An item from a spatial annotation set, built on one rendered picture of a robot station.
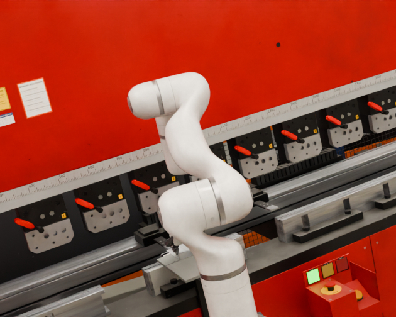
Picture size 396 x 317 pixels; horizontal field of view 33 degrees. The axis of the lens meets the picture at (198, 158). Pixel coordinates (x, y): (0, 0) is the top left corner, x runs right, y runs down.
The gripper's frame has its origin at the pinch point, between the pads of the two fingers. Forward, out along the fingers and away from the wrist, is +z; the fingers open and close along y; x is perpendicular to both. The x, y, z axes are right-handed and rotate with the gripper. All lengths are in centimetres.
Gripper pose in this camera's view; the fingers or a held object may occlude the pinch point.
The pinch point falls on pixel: (183, 246)
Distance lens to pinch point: 237.3
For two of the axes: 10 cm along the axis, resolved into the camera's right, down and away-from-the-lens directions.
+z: -1.0, 6.4, 7.6
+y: -8.9, 2.9, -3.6
